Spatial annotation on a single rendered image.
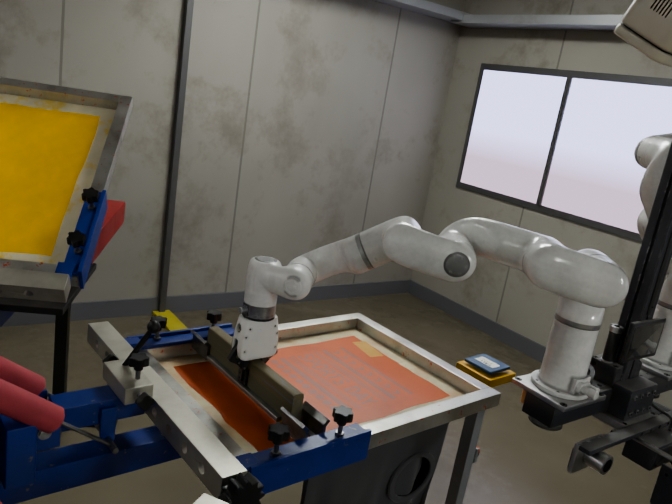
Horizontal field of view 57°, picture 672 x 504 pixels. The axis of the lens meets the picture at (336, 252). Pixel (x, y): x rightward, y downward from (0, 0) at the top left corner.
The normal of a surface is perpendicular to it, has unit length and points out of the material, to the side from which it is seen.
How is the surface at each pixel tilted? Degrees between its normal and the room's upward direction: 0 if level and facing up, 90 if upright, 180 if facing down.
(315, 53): 90
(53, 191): 32
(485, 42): 90
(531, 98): 90
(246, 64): 90
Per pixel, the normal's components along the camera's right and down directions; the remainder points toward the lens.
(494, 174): -0.80, 0.03
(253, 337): 0.57, 0.29
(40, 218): 0.22, -0.66
